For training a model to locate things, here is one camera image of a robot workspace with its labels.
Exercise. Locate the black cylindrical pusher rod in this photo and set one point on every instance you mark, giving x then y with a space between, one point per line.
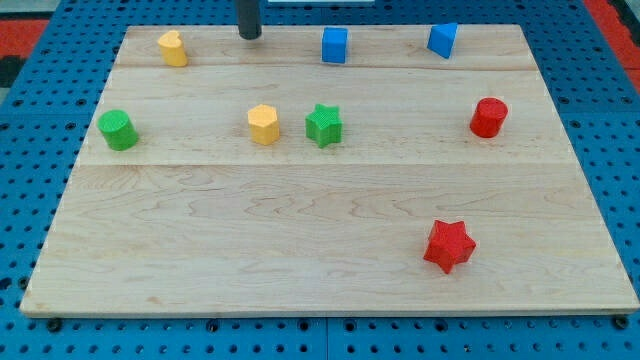
248 19

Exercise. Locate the yellow heart block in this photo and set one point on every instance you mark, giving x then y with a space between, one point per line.
172 49

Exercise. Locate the blue cube block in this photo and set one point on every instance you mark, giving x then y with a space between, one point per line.
334 45

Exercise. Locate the yellow hexagon block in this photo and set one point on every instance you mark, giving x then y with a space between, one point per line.
264 124

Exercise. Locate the green star block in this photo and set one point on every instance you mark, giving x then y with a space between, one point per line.
324 125

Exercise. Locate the wooden board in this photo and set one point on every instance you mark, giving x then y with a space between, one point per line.
198 221

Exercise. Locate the green cylinder block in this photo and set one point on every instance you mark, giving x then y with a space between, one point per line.
117 129

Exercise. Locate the blue triangle block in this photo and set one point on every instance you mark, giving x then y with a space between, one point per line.
442 39

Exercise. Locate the red cylinder block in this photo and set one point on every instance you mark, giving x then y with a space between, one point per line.
488 118

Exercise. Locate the red star block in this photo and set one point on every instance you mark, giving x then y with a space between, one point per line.
448 244

